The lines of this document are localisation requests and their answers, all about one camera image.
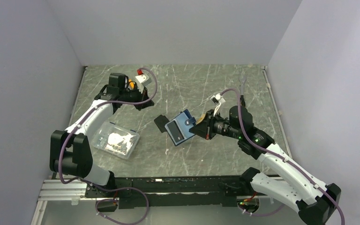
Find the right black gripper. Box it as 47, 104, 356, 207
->
189, 109, 242, 140

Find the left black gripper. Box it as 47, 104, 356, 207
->
120, 83, 154, 111

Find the blue leather card holder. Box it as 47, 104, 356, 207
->
165, 109, 196, 146

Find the black card stack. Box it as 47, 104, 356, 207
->
154, 114, 169, 133

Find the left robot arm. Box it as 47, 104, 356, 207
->
49, 67, 158, 197

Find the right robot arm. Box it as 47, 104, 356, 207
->
189, 106, 345, 225

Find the red adjustable wrench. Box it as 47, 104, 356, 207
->
127, 79, 137, 90

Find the clear plastic screw box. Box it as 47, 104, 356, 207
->
90, 121, 140, 159

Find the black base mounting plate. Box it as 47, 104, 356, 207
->
85, 175, 258, 209

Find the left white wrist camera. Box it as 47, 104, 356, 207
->
135, 69, 151, 90

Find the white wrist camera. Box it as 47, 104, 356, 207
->
211, 93, 225, 116
135, 69, 151, 90

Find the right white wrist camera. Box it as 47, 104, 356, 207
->
211, 93, 225, 116

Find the grey wrench black handle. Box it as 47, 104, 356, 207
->
239, 74, 246, 107

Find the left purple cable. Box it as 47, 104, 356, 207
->
58, 67, 158, 225

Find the aluminium frame rail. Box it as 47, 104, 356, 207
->
38, 179, 313, 203

